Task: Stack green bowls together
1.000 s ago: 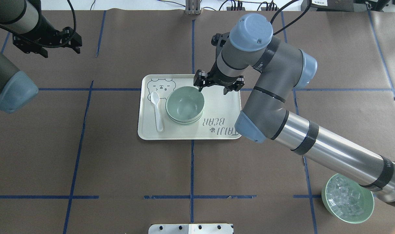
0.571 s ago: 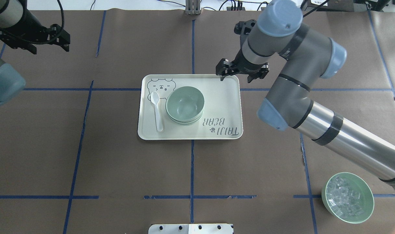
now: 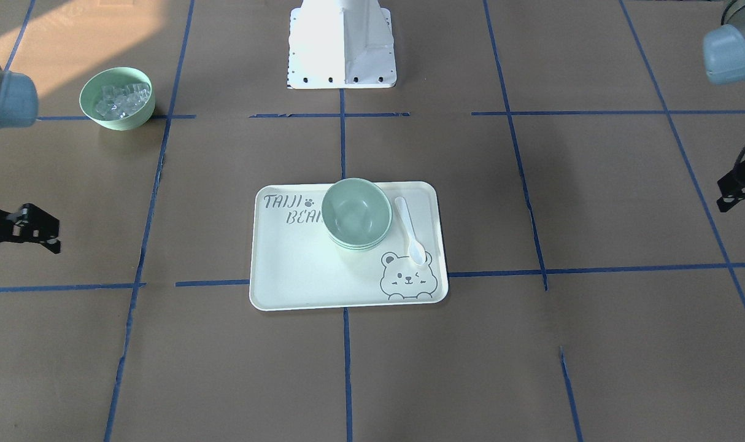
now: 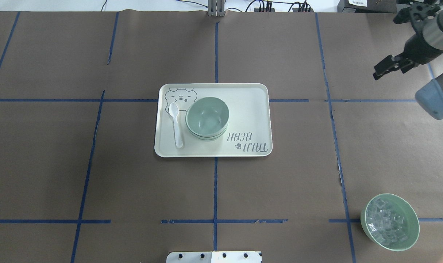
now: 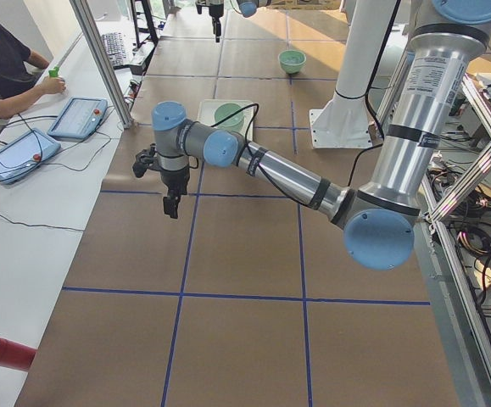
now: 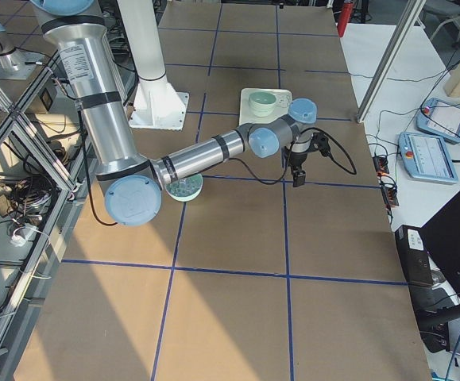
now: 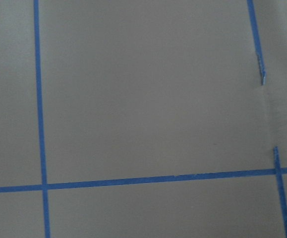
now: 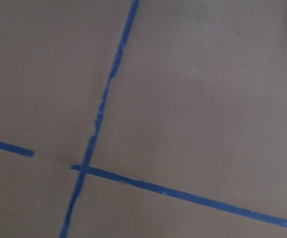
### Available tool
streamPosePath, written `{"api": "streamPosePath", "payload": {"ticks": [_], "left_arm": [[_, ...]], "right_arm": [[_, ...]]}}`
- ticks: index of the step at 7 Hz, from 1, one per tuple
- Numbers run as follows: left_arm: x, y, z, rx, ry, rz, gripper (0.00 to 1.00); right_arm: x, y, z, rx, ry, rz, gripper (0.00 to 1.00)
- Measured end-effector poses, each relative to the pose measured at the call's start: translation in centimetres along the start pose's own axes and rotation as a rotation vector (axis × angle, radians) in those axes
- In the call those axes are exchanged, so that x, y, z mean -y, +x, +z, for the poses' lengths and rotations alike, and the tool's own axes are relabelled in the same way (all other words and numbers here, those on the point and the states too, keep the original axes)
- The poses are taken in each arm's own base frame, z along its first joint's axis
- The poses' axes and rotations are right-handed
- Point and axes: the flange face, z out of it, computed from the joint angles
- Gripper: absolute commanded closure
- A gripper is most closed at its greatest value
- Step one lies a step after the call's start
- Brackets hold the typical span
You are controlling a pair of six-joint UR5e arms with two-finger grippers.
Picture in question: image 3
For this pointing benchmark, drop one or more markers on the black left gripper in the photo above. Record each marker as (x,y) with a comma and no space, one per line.
(742,186)

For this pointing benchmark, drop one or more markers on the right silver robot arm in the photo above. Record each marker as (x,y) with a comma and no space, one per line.
(19,105)

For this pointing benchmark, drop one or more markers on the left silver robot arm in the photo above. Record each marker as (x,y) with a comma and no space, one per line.
(724,62)

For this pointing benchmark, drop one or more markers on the green bowl with ice cubes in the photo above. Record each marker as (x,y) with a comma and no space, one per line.
(119,99)

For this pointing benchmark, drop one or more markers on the cream bear tray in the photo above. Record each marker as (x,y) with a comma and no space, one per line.
(296,265)

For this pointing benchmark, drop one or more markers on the green bowl on tray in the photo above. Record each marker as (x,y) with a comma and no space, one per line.
(356,247)

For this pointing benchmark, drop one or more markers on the white plastic spoon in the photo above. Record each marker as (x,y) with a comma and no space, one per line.
(416,251)

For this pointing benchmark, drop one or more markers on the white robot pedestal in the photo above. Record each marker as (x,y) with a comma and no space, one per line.
(341,45)

